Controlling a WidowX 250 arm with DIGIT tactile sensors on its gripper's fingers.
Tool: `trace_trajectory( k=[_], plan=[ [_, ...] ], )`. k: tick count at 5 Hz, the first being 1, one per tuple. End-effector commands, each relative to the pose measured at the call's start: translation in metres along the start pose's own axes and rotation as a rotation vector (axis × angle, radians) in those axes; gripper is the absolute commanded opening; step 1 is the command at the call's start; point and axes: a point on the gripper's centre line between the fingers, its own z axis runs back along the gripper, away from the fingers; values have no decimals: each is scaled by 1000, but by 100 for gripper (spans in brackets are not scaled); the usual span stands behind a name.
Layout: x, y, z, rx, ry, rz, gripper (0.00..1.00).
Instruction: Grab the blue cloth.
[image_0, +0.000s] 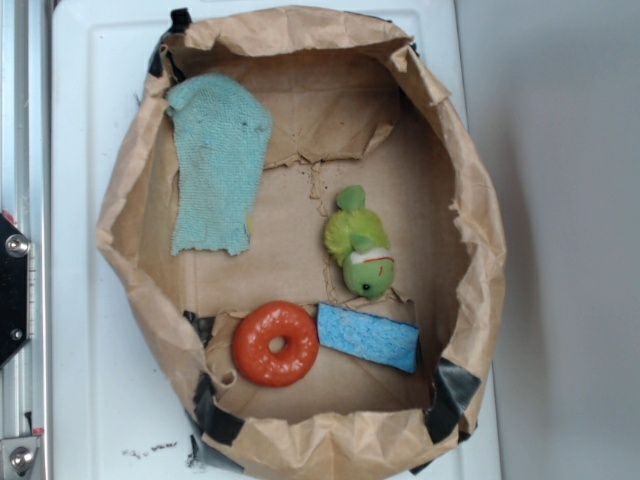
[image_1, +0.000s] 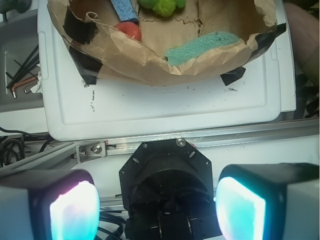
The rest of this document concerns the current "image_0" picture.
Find aluminium frame rail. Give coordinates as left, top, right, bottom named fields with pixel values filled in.
left=1, top=1, right=53, bottom=479

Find orange plastic donut toy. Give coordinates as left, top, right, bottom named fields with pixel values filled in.
left=232, top=301, right=320, bottom=387

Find white tray table surface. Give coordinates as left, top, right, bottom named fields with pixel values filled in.
left=52, top=1, right=502, bottom=479

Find black metal bracket plate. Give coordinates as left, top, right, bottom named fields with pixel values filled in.
left=0, top=215, right=30, bottom=367

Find brown paper-lined cardboard box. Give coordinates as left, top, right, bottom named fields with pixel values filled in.
left=96, top=6, right=506, bottom=479

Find green plush fish toy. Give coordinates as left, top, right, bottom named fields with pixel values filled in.
left=324, top=185, right=395, bottom=300

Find light blue terry cloth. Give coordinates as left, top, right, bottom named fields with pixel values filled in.
left=166, top=73, right=272, bottom=255

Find blue sponge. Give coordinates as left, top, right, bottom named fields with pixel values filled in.
left=317, top=303, right=419, bottom=373

